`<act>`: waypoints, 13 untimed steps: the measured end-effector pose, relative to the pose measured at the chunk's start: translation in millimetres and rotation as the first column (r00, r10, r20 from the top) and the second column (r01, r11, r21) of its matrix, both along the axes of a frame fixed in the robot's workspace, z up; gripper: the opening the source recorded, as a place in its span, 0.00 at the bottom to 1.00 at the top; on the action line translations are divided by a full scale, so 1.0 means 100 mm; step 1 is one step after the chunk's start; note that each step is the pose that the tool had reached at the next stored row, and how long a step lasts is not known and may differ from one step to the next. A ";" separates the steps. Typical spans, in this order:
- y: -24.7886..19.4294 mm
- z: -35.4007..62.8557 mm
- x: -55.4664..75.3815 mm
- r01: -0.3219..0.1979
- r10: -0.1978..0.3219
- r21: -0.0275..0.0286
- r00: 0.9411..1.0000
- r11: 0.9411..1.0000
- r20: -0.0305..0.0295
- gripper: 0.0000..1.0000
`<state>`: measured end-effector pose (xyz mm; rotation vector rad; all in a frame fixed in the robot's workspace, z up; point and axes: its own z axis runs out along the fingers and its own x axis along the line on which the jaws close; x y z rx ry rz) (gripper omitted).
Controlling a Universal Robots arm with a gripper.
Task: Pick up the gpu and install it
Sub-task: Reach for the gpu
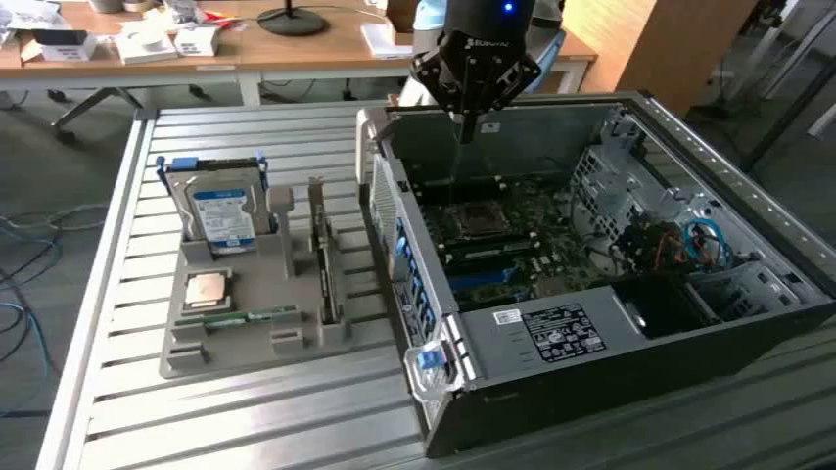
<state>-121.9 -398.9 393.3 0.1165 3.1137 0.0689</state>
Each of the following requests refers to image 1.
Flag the small white box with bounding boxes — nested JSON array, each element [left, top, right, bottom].
[[174, 24, 222, 58]]

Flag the blue floor cable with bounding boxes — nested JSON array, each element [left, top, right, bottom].
[[0, 219, 60, 417]]

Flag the green Nvidia graphics card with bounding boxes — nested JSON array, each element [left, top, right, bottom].
[[306, 175, 346, 327]]

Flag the white booklet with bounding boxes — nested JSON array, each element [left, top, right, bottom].
[[360, 22, 415, 60]]

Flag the grey floor cable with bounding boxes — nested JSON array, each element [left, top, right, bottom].
[[0, 203, 110, 234]]

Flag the open black PC case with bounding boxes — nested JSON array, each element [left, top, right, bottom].
[[355, 90, 836, 459]]

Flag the blue wire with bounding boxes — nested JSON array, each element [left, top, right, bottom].
[[683, 217, 734, 269]]

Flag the black round monitor stand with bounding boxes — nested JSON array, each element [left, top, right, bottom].
[[256, 0, 330, 37]]

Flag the wooden desk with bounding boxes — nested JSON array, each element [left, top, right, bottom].
[[0, 0, 600, 146]]

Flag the flat white box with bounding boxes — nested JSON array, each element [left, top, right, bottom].
[[115, 28, 179, 65]]

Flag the green motherboard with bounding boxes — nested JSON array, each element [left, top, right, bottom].
[[418, 180, 628, 312]]

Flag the hard disk with blue carrier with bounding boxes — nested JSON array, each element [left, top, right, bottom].
[[155, 150, 274, 256]]

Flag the grey printed parts rack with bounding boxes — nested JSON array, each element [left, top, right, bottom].
[[160, 185, 358, 379]]

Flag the loose papers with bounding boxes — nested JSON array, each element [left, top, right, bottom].
[[0, 0, 72, 31]]

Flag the CPU chip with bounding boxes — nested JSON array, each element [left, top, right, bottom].
[[184, 272, 230, 308]]

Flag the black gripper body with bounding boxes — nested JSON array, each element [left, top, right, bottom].
[[435, 0, 538, 61]]

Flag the grey power supply unit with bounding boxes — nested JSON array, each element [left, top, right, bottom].
[[456, 286, 648, 381]]

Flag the metal CPU socket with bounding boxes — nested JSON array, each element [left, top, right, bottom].
[[450, 200, 511, 236]]

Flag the white box with black lid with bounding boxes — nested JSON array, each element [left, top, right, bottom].
[[31, 28, 98, 63]]

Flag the red wire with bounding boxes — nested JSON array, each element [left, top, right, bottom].
[[659, 232, 694, 265]]

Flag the green RAM stick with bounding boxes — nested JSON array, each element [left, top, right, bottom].
[[174, 305, 299, 327], [450, 239, 535, 260]]

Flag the black floor cable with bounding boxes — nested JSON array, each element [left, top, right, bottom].
[[0, 234, 60, 363]]

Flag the blue expansion slot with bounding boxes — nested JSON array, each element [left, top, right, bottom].
[[448, 268, 518, 291]]

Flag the blue case release latch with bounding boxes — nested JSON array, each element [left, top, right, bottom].
[[418, 345, 454, 373]]

